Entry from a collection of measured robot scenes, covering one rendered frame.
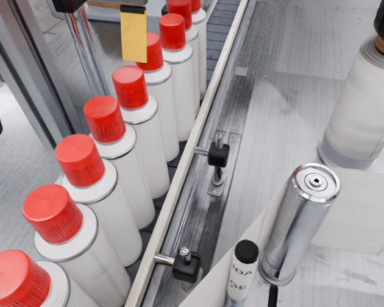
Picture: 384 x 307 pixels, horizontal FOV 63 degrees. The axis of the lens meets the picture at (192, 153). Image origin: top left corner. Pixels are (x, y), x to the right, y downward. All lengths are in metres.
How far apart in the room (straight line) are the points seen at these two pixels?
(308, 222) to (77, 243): 0.19
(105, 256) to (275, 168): 0.30
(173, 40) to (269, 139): 0.24
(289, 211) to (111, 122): 0.18
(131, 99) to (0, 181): 0.37
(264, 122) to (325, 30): 0.46
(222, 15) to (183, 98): 0.47
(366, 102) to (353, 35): 0.55
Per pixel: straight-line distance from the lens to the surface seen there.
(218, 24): 0.86
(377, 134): 0.48
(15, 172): 0.65
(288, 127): 0.57
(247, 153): 0.52
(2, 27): 0.39
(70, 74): 0.83
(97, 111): 0.30
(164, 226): 0.41
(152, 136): 0.37
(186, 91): 0.46
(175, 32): 0.42
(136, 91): 0.33
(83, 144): 0.27
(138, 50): 0.38
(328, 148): 0.52
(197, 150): 0.48
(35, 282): 0.24
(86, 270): 0.30
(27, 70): 0.41
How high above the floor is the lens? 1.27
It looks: 50 degrees down
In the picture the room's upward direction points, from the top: 3 degrees counter-clockwise
